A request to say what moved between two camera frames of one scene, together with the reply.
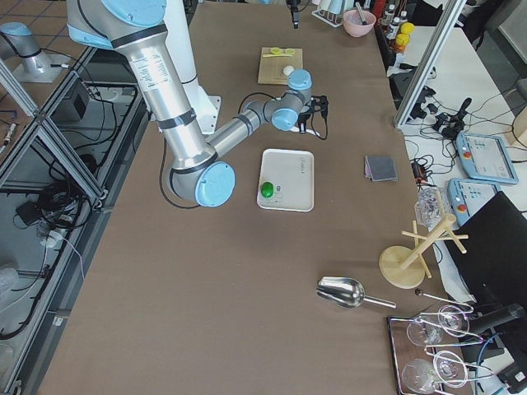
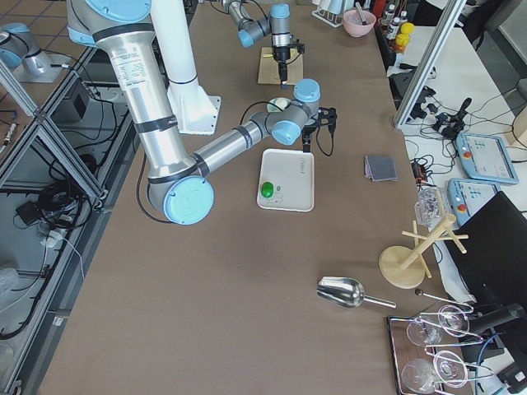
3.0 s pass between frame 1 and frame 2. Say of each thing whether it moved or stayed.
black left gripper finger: moved
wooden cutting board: stayed
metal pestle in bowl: stayed
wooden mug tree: stayed
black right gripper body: moved
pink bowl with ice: stayed
